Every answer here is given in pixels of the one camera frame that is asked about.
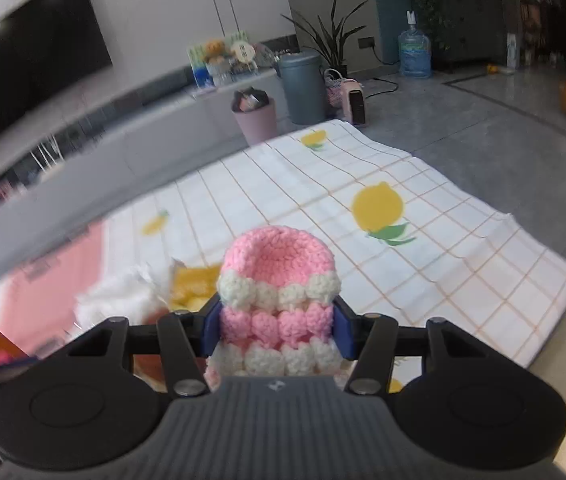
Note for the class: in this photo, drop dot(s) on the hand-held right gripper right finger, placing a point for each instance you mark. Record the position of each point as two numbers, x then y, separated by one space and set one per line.
343 332

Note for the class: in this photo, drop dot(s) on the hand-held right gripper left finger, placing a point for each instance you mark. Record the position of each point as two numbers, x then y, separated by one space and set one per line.
211 330

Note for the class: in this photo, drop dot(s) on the yellow soft cloth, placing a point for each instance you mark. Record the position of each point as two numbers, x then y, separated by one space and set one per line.
195 282

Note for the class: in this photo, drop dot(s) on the pink white crocheted hat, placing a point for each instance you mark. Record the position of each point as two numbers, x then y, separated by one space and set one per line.
273 260

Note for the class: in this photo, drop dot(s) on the white fluffy cloth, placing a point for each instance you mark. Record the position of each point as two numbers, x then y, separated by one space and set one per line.
113 295

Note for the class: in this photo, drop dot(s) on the lemon print checked blanket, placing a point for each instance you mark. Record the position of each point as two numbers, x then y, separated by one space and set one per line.
438 270

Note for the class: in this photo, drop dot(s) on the pink cloth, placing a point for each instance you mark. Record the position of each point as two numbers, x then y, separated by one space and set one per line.
48 285

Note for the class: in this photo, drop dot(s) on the pink trash bin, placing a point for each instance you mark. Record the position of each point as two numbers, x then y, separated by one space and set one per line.
255 122

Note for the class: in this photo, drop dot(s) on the long grey television cabinet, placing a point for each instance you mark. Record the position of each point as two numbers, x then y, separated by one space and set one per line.
138 125

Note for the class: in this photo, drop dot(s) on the pink space heater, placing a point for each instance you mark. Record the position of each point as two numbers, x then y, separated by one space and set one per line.
353 102

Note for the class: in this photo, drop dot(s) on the woven basket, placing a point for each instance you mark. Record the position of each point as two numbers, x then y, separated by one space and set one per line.
332 91

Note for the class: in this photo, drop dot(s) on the grey trash bin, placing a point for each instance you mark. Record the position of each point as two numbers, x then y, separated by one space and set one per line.
300 90

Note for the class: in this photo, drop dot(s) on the green toy box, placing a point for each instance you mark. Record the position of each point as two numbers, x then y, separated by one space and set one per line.
218 57

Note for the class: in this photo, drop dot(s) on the blue water jug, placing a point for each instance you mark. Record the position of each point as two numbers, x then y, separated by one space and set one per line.
414 55

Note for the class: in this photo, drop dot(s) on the tall green potted plant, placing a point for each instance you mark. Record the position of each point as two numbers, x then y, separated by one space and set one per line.
330 42

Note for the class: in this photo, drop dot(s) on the small yellow toy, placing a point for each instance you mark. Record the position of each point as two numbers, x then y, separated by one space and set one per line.
491 68

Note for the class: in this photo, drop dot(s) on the dark drawer cabinet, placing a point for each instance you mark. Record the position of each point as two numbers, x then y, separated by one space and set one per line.
468 20

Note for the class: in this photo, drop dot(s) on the black wall television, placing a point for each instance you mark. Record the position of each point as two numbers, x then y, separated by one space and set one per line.
23 70

